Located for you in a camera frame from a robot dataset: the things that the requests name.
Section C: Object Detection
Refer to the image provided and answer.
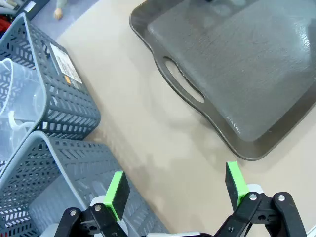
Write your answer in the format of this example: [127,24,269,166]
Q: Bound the grey perforated basket without label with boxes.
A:
[0,130,171,237]

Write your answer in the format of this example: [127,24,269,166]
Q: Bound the black flat box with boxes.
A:
[13,0,51,21]

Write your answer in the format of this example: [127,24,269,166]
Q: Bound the clear plastic measuring beaker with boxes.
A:
[0,58,48,161]

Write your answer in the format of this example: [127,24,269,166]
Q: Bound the grey perforated basket with label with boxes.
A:
[0,12,102,141]

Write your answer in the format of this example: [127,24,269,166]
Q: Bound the dark grey plastic tray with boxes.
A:
[128,0,316,161]

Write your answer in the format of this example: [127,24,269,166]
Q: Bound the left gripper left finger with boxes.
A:
[54,171,130,237]

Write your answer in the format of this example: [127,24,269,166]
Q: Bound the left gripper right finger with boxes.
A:
[213,161,307,237]

